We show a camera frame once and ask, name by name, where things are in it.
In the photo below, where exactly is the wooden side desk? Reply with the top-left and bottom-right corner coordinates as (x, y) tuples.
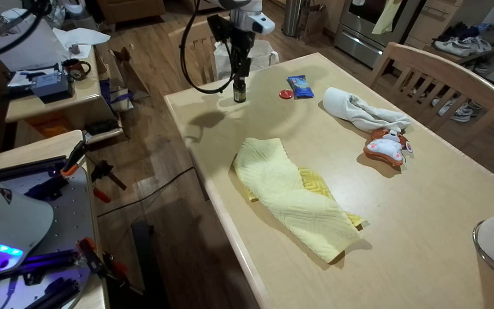
(5, 51), (123, 145)

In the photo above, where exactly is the orange white plush toy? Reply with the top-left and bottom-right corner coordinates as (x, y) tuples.
(363, 128), (411, 171)

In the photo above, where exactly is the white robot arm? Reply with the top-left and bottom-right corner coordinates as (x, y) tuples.
(207, 0), (274, 80)

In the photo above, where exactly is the small red ring object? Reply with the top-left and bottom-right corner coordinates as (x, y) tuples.
(277, 90), (295, 100)

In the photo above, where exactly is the wooden chair right side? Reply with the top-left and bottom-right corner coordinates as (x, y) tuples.
(368, 44), (494, 141)

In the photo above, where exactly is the orange black clamp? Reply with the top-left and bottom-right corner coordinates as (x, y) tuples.
(25, 140), (89, 203)

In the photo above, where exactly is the wooden chair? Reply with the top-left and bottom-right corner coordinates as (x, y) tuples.
(368, 44), (494, 141)
(168, 21), (216, 85)

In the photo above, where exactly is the blue grey box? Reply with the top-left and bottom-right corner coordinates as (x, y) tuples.
(30, 73), (73, 104)

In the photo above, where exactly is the blue packet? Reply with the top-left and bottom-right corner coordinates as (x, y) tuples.
(288, 76), (313, 99)

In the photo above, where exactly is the white plastic bag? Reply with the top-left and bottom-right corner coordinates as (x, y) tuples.
(212, 40), (279, 80)

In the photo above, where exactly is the white rolled cloth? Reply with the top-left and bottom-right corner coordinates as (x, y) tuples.
(322, 88), (411, 133)

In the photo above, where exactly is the black cable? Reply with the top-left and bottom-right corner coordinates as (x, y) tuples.
(178, 6), (236, 97)

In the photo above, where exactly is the white paper sheet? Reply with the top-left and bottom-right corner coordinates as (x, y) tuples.
(0, 21), (68, 71)

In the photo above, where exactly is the stainless steel oven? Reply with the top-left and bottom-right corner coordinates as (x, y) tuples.
(334, 0), (425, 69)

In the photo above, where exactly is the yellow cloth towel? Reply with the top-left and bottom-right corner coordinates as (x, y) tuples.
(233, 138), (360, 263)

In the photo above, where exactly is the dark mug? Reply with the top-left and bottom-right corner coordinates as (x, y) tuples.
(61, 59), (90, 81)

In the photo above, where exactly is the dark brown bottle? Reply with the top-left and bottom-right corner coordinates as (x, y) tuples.
(233, 80), (247, 104)

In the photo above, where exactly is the white sneakers pair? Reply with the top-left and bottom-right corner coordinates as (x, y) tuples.
(432, 37), (492, 57)

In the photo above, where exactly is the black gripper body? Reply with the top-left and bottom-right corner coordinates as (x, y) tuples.
(207, 16), (255, 59)

